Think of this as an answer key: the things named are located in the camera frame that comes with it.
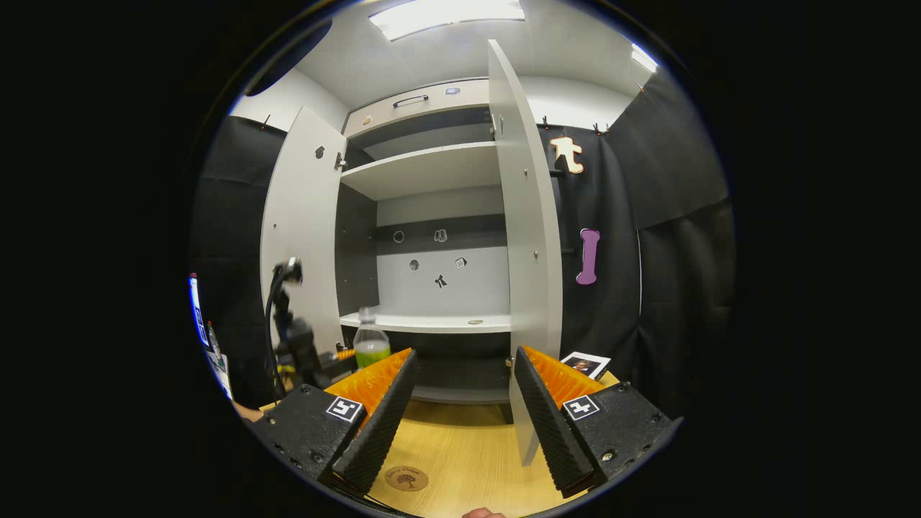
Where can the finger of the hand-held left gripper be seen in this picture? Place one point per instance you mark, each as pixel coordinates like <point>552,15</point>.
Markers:
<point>345,354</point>

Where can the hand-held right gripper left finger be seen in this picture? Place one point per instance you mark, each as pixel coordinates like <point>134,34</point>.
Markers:
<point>381,424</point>

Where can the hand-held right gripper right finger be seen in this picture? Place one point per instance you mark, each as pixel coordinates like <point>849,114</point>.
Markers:
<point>550,424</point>

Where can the green label bottle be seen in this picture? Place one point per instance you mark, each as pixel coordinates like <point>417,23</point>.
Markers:
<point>370,342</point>

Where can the round wooden coaster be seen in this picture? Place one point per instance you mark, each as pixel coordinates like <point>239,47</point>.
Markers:
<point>406,479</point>

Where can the grey cabinet door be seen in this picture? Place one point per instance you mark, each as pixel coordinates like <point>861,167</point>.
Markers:
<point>529,216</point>
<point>302,216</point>

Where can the red cap clear bottle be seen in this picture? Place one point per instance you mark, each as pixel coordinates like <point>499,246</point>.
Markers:
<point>213,342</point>

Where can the grey cabinet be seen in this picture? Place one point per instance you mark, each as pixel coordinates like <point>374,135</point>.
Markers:
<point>432,169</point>

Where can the white photo book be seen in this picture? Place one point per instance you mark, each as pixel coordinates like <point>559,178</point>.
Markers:
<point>586,365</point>

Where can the white papers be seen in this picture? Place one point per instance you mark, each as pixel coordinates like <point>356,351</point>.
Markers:
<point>221,374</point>

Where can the computer monitor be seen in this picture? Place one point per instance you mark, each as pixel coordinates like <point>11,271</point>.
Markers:
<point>196,309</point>

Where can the black backdrop cloth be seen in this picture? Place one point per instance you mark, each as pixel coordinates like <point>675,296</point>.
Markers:
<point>683,288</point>

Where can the large ceiling light panel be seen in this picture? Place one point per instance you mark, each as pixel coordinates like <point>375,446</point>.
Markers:
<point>446,16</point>

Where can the small ceiling light panel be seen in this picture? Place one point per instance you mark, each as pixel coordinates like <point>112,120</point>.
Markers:
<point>644,57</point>

